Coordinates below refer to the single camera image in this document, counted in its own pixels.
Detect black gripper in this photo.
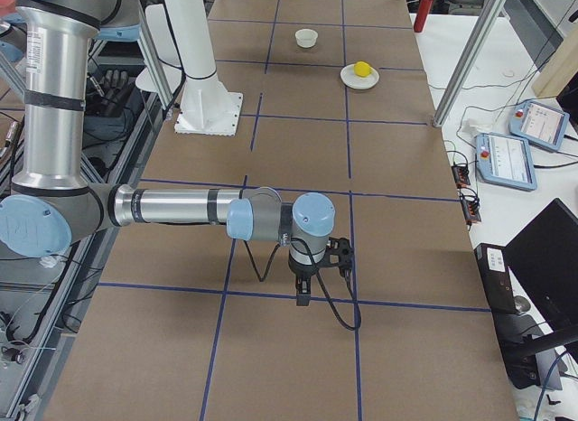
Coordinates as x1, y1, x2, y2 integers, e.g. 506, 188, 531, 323
288, 256, 320, 306

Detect yellow lemon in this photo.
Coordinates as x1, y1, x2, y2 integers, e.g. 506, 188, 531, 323
353, 61, 372, 78

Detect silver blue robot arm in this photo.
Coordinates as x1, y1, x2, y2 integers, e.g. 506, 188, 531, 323
1, 0, 335, 306

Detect white plate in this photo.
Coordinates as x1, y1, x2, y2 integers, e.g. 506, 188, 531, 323
340, 64, 379, 90

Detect white bowl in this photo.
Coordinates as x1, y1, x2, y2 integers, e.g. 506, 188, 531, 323
294, 28, 318, 49

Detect brown paper table cover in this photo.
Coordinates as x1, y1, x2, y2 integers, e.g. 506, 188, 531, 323
43, 0, 519, 421

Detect black box device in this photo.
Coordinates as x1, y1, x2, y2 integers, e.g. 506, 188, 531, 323
474, 243, 517, 314

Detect orange black adapter board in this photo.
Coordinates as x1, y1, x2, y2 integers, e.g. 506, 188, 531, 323
452, 164, 471, 189

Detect black laptop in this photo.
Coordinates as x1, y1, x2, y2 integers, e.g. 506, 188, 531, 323
505, 198, 577, 330

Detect near blue teach pendant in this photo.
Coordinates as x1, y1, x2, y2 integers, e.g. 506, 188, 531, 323
475, 133, 537, 192

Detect blue teach pendant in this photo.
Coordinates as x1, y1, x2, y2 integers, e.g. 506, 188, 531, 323
475, 133, 537, 192
508, 100, 570, 152

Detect far blue teach pendant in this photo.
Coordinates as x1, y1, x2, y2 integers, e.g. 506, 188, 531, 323
508, 100, 570, 152

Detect red cylinder bottle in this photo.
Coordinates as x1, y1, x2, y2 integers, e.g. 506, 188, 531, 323
413, 0, 434, 33

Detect wooden board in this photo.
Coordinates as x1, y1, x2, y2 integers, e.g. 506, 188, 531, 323
532, 23, 578, 98

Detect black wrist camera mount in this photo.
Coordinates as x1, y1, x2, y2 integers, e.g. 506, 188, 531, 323
323, 237, 354, 280

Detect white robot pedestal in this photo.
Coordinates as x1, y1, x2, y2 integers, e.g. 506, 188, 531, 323
145, 0, 243, 136

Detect aluminium frame post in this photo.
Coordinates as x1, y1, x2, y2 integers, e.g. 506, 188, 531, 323
433, 0, 507, 127

